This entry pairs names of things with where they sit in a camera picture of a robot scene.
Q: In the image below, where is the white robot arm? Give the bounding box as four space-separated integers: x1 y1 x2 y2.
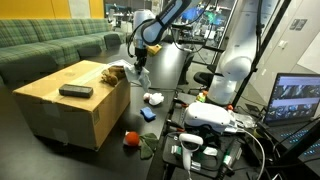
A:
126 0 277 105

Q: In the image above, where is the open laptop computer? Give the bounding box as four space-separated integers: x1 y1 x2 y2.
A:
256 72 320 168

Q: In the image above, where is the white VR headset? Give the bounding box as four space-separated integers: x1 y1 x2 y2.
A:
183 102 238 133

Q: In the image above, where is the white VR controller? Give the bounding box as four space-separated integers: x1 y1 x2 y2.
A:
179 133 203 171

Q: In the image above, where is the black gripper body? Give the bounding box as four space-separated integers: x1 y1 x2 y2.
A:
134 48 147 71

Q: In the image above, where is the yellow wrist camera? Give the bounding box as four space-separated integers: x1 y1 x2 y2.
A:
147 44 162 56

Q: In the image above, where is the white cloth towel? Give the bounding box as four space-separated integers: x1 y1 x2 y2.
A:
124 65 151 92

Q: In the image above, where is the orange radish plush toy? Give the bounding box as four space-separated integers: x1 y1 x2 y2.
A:
123 131 159 160

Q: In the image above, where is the blue sponge cloth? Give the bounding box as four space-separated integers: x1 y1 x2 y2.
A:
140 107 156 122

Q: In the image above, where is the large cardboard box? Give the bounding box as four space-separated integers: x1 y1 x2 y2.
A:
13 60 130 150

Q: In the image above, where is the black cable on table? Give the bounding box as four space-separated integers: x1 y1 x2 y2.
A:
130 81 178 93

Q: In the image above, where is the brown plush animal toy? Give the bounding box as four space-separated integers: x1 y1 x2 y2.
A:
102 66 126 86

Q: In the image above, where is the green plaid sofa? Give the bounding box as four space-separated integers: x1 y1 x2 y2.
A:
0 19 125 83

